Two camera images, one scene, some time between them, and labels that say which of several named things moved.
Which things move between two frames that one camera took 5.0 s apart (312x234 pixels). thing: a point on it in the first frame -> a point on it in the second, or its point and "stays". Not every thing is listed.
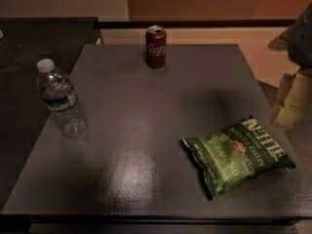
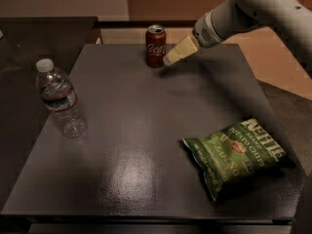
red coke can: (156, 46) stays
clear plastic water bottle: (60, 98) stays
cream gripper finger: (294, 97) -> (209, 31)
